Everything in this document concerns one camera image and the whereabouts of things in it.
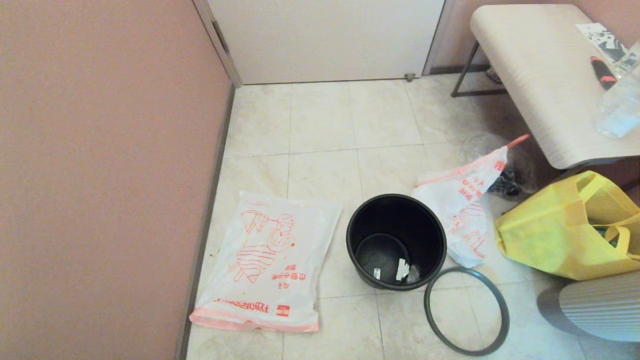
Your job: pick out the black orange utility knife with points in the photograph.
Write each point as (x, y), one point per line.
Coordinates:
(602, 72)

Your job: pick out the white door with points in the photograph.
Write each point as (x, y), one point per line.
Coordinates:
(325, 40)

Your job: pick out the grey wall baseboard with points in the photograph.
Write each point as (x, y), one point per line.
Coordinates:
(210, 210)

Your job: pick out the clear plastic wrapper scrap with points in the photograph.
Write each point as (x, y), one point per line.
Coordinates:
(414, 274)

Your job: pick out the beige bench metal legs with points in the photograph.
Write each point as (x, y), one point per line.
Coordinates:
(540, 75)

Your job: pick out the large white paper scrap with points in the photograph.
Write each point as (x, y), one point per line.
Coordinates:
(402, 270)

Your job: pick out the black white printed leaflet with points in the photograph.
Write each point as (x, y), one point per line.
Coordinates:
(602, 37)

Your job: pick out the grey shoe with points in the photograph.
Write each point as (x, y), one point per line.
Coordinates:
(494, 76)

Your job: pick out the clear plastic bag dark contents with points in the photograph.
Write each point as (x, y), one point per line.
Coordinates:
(517, 180)

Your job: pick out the green item in tote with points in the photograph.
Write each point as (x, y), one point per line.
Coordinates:
(602, 234)

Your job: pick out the yellow fabric tote bag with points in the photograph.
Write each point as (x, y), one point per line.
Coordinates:
(550, 235)

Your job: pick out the grey ribbed round object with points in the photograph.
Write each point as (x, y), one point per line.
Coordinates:
(600, 310)

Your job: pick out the white trash bag red cartoon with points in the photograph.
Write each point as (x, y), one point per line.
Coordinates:
(265, 260)

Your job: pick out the black trash bin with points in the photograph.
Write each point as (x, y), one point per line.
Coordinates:
(400, 220)

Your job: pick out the large clear plastic bottle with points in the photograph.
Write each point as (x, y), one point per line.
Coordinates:
(620, 110)

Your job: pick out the small white paper scrap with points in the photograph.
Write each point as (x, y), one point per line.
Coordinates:
(377, 273)

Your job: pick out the white plastic bag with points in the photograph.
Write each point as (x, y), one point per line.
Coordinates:
(460, 200)

